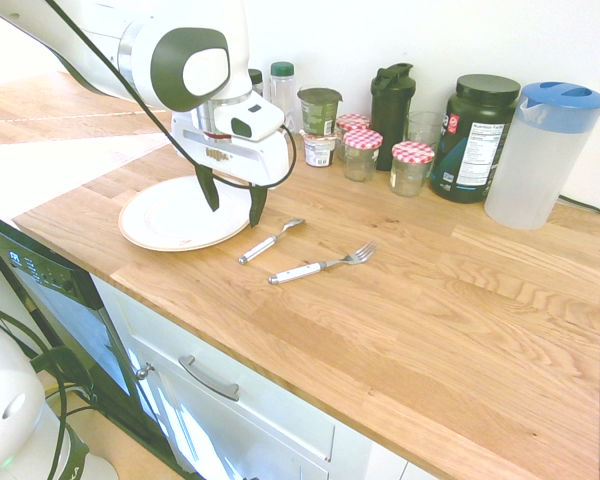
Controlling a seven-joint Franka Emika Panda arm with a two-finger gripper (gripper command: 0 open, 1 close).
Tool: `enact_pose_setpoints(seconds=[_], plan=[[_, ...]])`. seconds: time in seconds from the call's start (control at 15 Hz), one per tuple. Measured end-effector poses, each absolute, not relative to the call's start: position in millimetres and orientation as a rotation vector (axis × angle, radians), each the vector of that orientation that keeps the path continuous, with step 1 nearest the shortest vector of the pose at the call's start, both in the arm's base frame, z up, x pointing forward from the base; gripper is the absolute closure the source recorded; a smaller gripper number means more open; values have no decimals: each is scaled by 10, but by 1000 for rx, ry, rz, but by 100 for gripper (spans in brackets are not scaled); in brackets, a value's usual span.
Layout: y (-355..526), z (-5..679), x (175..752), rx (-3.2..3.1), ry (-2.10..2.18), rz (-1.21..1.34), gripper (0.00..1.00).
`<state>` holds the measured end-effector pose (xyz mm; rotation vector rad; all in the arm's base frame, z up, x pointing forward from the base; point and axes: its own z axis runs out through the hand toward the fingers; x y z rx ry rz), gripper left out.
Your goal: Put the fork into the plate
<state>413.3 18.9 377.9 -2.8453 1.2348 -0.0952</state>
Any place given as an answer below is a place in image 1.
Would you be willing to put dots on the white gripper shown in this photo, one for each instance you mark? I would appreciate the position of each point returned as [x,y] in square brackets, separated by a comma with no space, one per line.
[260,160]

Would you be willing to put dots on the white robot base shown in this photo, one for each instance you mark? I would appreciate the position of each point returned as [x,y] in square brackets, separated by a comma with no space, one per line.
[10,415]

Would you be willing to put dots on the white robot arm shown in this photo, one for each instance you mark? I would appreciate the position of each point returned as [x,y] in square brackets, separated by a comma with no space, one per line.
[145,50]

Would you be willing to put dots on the white plate with gold rim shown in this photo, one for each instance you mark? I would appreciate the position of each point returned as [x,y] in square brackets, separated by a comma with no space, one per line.
[175,220]

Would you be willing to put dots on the white yogurt cup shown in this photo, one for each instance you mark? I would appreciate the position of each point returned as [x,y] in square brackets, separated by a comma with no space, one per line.
[320,150]

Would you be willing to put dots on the clear bottle with green cap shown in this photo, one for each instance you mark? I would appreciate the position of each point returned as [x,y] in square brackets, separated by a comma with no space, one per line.
[282,95]

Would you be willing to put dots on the clear bottle with dark cap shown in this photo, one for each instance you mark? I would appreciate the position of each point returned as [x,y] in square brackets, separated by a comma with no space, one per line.
[256,82]

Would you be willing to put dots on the green yogurt cup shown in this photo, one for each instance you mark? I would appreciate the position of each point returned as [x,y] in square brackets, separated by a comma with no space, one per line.
[320,112]

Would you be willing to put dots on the glass jar red gingham lid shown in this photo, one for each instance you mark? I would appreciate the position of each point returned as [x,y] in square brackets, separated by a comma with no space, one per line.
[411,170]
[352,121]
[361,157]

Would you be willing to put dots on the black shaker bottle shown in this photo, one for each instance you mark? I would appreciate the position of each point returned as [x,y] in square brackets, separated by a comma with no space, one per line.
[391,120]

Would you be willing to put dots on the silver cabinet knob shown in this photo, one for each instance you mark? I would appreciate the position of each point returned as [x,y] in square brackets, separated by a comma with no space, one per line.
[143,371]

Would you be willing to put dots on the black dishwasher door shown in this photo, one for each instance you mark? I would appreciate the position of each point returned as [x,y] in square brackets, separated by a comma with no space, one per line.
[70,310]

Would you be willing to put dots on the clear drinking glass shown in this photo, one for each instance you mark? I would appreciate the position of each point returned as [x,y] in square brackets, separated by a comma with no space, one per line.
[425,127]

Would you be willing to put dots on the black protein powder tub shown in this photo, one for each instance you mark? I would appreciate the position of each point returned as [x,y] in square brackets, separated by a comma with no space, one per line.
[475,145]

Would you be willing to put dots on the clear pitcher with blue lid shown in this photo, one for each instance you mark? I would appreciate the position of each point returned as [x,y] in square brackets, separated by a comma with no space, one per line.
[540,160]

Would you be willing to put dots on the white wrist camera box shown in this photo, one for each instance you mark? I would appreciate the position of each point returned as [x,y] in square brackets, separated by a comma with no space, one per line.
[250,120]

